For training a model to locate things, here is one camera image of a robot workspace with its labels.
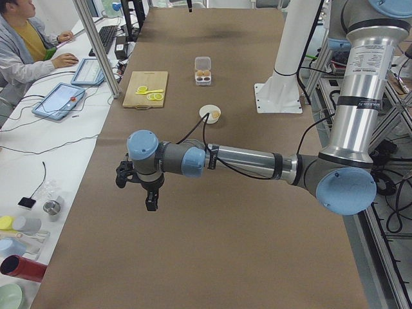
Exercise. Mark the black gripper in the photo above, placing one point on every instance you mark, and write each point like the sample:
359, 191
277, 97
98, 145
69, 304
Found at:
152, 187

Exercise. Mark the clear plastic egg box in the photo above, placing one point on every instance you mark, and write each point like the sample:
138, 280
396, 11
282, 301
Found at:
203, 63

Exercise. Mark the person right hand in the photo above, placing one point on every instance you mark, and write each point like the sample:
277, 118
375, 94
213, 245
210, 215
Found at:
62, 60

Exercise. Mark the person left hand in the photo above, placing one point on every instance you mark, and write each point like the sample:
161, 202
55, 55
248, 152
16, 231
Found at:
65, 36

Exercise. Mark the steel cup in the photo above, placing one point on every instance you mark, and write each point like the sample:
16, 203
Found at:
53, 208

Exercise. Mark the white ceramic bowl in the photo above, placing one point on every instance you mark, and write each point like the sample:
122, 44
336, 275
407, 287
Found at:
205, 113

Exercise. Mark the lemon slice pair far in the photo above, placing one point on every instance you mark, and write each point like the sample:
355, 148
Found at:
142, 90

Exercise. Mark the grey cup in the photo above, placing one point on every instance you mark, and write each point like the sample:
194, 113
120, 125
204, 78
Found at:
27, 225

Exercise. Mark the small black square device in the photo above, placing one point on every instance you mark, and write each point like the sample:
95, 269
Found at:
27, 202

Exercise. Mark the bamboo cutting board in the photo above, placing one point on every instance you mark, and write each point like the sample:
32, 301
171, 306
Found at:
153, 80

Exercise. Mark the near blue teach pendant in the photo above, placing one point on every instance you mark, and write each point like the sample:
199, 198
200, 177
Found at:
59, 102

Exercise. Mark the blue teach pendant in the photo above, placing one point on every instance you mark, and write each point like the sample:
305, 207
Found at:
59, 102
88, 73

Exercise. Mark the far blue teach pendant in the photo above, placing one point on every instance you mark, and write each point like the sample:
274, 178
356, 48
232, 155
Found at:
88, 73

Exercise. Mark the yellow cup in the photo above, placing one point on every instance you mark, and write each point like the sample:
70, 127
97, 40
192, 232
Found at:
6, 222

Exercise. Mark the light blue cup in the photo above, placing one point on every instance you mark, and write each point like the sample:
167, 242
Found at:
11, 246

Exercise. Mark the black power adapter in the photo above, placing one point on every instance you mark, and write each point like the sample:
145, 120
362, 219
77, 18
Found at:
121, 47

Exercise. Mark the green bowl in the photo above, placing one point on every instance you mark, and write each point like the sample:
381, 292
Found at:
11, 296

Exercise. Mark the black keyboard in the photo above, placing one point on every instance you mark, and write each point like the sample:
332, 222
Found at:
107, 35

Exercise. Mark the person in grey jacket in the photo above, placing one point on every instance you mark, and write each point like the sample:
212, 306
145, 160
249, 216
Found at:
26, 50

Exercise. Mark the lemon slice pair near handle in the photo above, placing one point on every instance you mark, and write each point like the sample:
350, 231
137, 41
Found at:
155, 96

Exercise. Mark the white camera stand pole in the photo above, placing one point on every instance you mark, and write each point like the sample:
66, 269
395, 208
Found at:
280, 93

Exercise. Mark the aluminium frame post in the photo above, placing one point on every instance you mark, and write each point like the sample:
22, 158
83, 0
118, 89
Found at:
97, 46

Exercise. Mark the aluminium table frame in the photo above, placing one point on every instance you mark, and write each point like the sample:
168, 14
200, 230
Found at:
380, 237

